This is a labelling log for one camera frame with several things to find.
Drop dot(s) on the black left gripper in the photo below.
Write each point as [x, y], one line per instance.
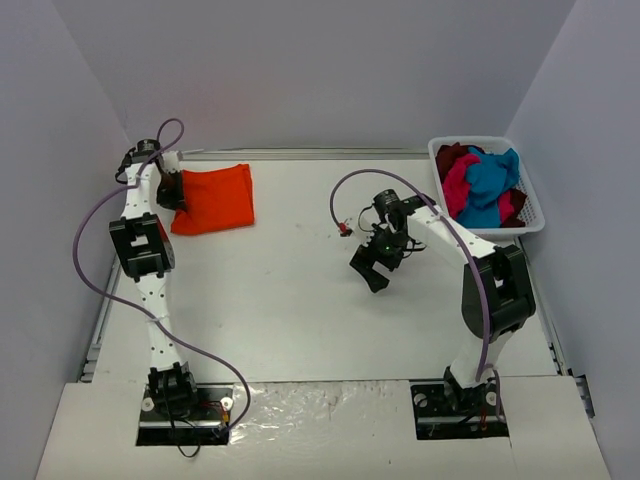
[170, 191]

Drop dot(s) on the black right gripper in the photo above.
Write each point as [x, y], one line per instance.
[373, 255]

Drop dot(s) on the orange t shirt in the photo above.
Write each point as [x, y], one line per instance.
[216, 201]

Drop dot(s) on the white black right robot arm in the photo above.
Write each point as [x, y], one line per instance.
[496, 292]

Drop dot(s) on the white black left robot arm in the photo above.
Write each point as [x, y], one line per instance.
[146, 257]

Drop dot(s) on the pink t shirt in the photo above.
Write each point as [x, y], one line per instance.
[456, 190]

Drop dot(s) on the dark red t shirt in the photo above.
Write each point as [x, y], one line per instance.
[447, 156]

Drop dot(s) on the blue t shirt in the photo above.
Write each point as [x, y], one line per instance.
[489, 180]

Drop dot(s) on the white plastic laundry basket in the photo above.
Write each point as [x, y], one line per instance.
[531, 214]

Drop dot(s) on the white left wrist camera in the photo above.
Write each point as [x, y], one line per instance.
[171, 161]

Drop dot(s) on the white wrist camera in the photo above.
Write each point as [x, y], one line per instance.
[171, 161]
[357, 228]

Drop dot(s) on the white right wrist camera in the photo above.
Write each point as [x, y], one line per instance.
[357, 228]

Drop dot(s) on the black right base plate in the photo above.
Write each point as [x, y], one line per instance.
[436, 419]

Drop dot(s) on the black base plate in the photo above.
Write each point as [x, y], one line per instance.
[436, 419]
[203, 426]

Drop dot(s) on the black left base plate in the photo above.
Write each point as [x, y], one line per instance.
[203, 426]

